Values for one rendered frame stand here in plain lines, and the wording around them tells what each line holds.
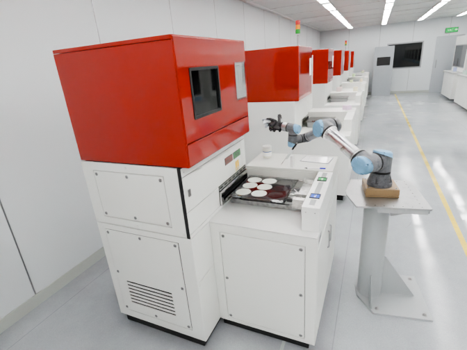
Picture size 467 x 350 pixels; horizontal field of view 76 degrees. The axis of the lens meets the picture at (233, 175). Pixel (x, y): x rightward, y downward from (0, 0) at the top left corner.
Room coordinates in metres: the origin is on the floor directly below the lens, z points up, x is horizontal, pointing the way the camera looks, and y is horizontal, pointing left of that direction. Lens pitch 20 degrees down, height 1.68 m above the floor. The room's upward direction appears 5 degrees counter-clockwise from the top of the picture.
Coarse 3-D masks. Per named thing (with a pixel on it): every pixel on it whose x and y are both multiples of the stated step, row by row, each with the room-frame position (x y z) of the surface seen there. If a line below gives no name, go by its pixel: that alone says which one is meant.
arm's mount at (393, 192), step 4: (364, 180) 1.86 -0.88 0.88; (392, 180) 1.83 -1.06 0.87; (364, 184) 1.80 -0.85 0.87; (364, 188) 1.78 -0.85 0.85; (368, 188) 1.72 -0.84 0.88; (372, 188) 1.71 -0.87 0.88; (376, 188) 1.71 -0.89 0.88; (388, 188) 1.70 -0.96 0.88; (392, 188) 1.70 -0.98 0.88; (396, 188) 1.68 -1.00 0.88; (364, 192) 1.77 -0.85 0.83; (368, 192) 1.72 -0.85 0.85; (372, 192) 1.71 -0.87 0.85; (376, 192) 1.70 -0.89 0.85; (380, 192) 1.70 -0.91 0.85; (384, 192) 1.69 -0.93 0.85; (388, 192) 1.68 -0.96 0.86; (392, 192) 1.68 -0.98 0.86; (396, 192) 1.67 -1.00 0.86; (368, 196) 1.71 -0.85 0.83; (372, 196) 1.71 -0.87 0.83; (376, 196) 1.70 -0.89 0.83; (380, 196) 1.70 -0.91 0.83; (384, 196) 1.69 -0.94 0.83; (388, 196) 1.68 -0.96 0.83; (392, 196) 1.68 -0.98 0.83; (396, 196) 1.67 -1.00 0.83
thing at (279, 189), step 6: (246, 180) 1.98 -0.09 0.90; (282, 180) 1.93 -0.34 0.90; (288, 180) 1.92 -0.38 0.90; (294, 180) 1.91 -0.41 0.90; (240, 186) 1.87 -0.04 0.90; (276, 186) 1.82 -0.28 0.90; (282, 186) 1.82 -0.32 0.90; (288, 186) 1.80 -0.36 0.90; (234, 192) 1.78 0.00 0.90; (270, 192) 1.73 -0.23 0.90; (276, 192) 1.72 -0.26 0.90; (282, 192) 1.71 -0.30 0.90; (264, 198) 1.65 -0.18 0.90; (270, 198) 1.65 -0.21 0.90; (276, 198) 1.64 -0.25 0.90; (282, 198) 1.63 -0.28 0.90
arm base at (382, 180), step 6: (372, 174) 1.76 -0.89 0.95; (378, 174) 1.73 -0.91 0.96; (384, 174) 1.72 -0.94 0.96; (390, 174) 1.74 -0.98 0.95; (372, 180) 1.75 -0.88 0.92; (378, 180) 1.72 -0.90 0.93; (384, 180) 1.71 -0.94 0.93; (390, 180) 1.73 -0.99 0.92; (372, 186) 1.73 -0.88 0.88; (378, 186) 1.71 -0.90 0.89; (384, 186) 1.70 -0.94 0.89; (390, 186) 1.71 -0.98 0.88
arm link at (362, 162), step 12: (324, 120) 2.05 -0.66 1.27; (324, 132) 1.99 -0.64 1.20; (336, 132) 1.95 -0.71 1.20; (336, 144) 1.90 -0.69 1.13; (348, 144) 1.83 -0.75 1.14; (348, 156) 1.80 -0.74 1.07; (360, 156) 1.70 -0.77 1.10; (372, 156) 1.70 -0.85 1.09; (360, 168) 1.68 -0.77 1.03; (372, 168) 1.66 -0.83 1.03
